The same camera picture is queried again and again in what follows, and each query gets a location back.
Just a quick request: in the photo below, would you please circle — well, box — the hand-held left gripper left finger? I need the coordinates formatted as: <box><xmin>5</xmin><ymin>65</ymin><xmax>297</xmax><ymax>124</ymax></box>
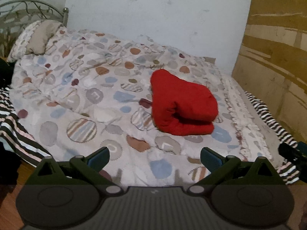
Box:
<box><xmin>31</xmin><ymin>147</ymin><xmax>124</xmax><ymax>196</ymax></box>

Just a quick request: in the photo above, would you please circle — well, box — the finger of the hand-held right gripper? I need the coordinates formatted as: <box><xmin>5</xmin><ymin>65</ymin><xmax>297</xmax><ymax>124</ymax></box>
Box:
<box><xmin>278</xmin><ymin>142</ymin><xmax>300</xmax><ymax>161</ymax></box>

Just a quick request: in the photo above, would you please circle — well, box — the striped bedsheet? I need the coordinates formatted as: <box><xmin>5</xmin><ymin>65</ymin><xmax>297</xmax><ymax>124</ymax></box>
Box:
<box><xmin>0</xmin><ymin>86</ymin><xmax>303</xmax><ymax>185</ymax></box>

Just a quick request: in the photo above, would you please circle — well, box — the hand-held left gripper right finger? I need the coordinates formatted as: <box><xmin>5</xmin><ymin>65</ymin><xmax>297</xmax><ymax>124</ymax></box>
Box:
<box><xmin>188</xmin><ymin>147</ymin><xmax>287</xmax><ymax>196</ymax></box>

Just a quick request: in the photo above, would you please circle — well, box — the circle patterned duvet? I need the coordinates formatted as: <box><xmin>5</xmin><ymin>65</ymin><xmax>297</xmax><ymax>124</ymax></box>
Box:
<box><xmin>10</xmin><ymin>27</ymin><xmax>274</xmax><ymax>188</ymax></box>

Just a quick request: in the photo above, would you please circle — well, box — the worn wooden board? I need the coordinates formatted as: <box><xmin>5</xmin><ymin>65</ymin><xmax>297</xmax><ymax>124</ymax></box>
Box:
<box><xmin>231</xmin><ymin>0</ymin><xmax>307</xmax><ymax>145</ymax></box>

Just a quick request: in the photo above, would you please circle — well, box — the metal scrollwork headboard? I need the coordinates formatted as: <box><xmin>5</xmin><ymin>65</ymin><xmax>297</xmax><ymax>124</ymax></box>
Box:
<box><xmin>0</xmin><ymin>0</ymin><xmax>70</xmax><ymax>58</ymax></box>

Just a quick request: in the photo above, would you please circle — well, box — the red knit sweater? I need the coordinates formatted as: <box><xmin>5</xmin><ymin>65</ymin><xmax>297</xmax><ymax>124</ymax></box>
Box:
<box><xmin>150</xmin><ymin>69</ymin><xmax>219</xmax><ymax>136</ymax></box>

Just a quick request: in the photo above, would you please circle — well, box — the ruffled patterned pillow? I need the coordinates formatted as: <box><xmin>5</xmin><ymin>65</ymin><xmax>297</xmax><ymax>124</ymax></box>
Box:
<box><xmin>7</xmin><ymin>20</ymin><xmax>66</xmax><ymax>62</ymax></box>

